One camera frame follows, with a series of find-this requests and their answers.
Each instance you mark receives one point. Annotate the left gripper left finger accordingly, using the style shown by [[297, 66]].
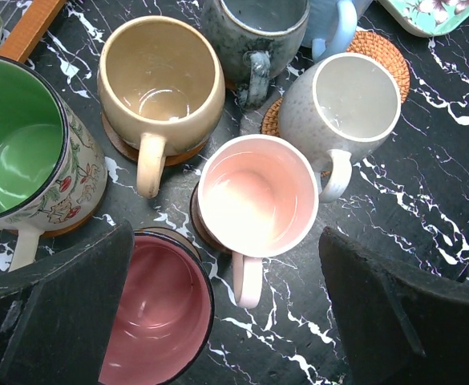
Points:
[[56, 315]]

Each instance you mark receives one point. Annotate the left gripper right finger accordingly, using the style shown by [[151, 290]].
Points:
[[398, 323]]

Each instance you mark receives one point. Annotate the orange ringed wooden saucer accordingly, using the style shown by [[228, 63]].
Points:
[[50, 221]]

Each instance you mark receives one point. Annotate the pink halloween mug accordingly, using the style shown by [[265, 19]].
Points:
[[165, 314]]

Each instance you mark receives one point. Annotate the green inside mug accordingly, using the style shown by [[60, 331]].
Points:
[[47, 155]]

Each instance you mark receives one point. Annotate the pale pink mug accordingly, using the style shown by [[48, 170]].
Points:
[[258, 197]]

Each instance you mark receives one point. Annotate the brown ringed wooden saucer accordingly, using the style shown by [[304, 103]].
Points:
[[132, 153]]

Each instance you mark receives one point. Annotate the white cream mug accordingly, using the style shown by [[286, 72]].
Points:
[[338, 112]]

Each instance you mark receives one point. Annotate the woven rattan coaster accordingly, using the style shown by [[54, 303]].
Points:
[[269, 124], [386, 53]]

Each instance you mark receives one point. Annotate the brown stoneware mug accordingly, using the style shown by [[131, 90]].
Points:
[[161, 87]]

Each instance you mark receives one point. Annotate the orange wooden shelf rack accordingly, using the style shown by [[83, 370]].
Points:
[[30, 29]]

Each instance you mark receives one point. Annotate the blue mug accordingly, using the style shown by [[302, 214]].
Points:
[[332, 25]]

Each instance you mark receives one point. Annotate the green floral tray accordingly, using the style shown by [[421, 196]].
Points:
[[427, 18]]

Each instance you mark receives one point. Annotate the grey mug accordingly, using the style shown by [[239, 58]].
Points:
[[255, 41]]

